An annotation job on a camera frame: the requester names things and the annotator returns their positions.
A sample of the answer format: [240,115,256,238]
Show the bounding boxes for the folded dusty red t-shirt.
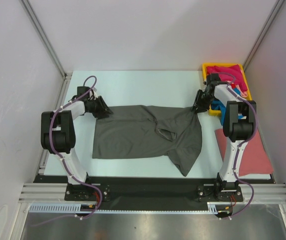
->
[214,127,275,177]

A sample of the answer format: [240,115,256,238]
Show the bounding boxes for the aluminium frame post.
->
[19,0,67,79]
[243,0,286,71]

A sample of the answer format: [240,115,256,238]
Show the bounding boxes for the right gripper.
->
[191,89,217,114]

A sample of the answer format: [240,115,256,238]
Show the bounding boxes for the white slotted cable duct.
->
[28,202,232,215]

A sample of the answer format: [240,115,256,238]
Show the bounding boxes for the dark grey t-shirt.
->
[92,105,203,177]

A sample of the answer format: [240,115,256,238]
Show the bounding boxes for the magenta pink t-shirt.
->
[205,64,248,98]

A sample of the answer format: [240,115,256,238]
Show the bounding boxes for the left aluminium frame post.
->
[19,0,67,79]

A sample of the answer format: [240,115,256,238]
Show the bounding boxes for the right aluminium frame post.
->
[243,0,286,71]

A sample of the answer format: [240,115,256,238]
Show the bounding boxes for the blue t-shirt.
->
[210,100,226,126]

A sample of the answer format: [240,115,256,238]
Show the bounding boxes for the yellow plastic bin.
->
[202,61,254,116]

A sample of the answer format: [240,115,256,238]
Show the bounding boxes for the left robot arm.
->
[40,86,113,200]

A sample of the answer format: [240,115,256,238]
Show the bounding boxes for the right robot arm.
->
[192,73,258,201]

